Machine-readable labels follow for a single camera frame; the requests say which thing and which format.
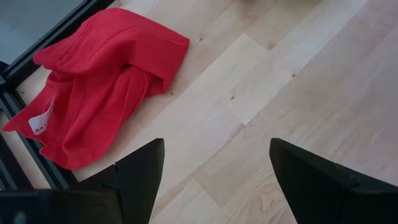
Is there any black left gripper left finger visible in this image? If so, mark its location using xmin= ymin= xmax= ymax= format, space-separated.
xmin=77 ymin=138 xmax=166 ymax=224

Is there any red cloth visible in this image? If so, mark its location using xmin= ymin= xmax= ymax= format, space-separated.
xmin=2 ymin=7 xmax=191 ymax=172

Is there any black table frame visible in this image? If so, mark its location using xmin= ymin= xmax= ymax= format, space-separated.
xmin=0 ymin=0 xmax=116 ymax=191

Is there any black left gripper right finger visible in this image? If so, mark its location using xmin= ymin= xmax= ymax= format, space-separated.
xmin=269 ymin=138 xmax=398 ymax=224

